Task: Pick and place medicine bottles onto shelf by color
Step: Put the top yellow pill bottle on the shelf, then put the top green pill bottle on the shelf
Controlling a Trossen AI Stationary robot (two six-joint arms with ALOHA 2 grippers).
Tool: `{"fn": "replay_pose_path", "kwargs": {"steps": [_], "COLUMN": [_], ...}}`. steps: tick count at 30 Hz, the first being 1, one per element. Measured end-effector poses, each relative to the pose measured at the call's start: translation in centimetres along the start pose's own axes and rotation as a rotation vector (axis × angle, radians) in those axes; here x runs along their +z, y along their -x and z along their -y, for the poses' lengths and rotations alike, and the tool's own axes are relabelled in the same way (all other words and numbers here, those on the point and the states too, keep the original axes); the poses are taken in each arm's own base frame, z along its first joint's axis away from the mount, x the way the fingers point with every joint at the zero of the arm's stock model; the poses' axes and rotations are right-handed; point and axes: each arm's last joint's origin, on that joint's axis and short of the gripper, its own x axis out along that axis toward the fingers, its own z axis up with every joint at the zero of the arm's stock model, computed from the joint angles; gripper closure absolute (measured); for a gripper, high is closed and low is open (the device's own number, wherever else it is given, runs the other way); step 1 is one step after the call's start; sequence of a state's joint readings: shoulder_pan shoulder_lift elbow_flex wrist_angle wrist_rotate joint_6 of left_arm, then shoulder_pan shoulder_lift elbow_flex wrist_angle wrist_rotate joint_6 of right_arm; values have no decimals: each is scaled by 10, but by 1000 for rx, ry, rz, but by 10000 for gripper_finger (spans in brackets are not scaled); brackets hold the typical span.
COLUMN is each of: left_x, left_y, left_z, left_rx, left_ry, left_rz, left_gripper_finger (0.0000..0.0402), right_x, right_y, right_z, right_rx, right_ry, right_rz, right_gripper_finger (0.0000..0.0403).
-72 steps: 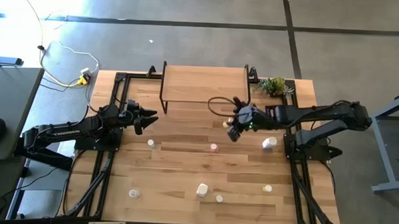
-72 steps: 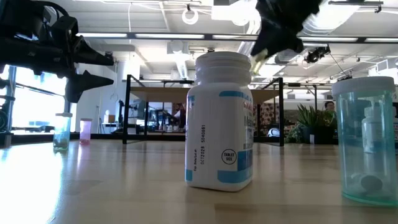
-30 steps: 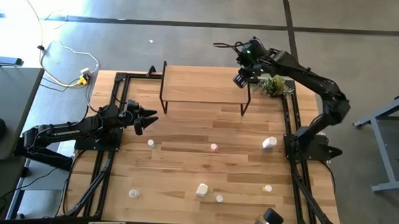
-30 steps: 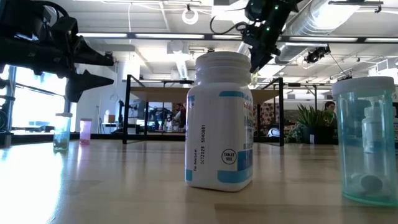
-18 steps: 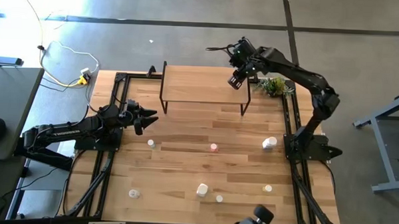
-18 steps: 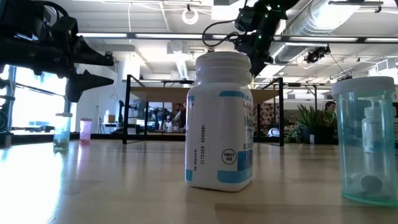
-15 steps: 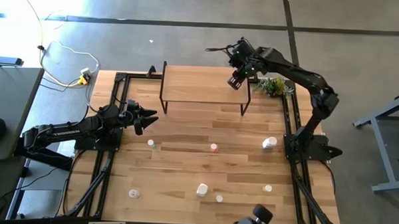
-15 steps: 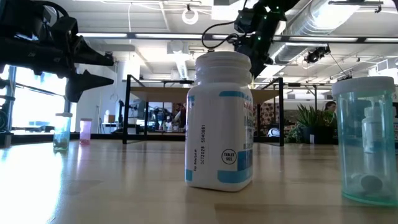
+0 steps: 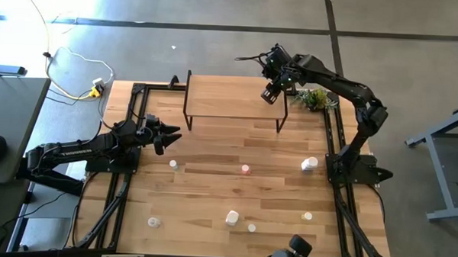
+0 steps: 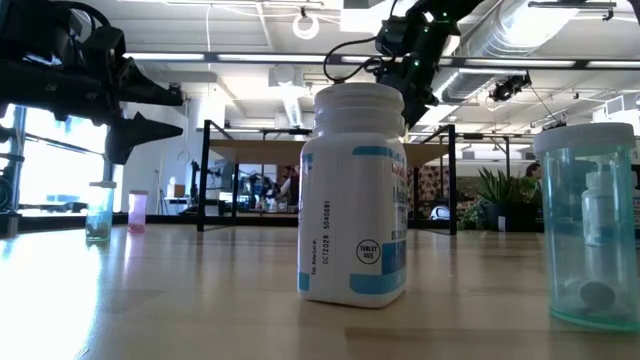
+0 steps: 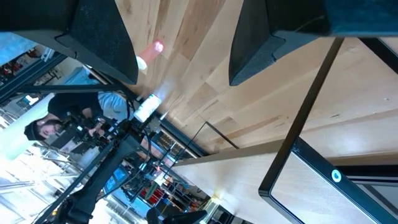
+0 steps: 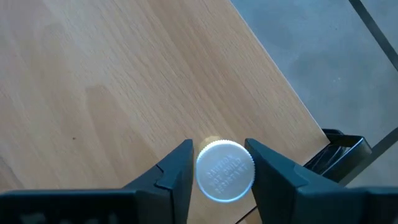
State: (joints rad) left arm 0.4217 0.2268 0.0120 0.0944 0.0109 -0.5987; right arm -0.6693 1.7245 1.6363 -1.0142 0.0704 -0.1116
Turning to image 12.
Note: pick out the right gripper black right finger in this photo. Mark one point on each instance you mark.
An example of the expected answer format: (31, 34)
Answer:
(295, 196)

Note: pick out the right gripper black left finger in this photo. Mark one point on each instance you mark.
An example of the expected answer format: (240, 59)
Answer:
(161, 193)

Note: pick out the yellow medicine bottle white cap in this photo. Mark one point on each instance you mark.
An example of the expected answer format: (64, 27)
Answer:
(224, 171)

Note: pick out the black metal bracket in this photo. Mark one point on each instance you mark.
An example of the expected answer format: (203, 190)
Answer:
(348, 155)

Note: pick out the black frame bar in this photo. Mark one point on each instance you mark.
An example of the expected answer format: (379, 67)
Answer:
(381, 149)
(374, 31)

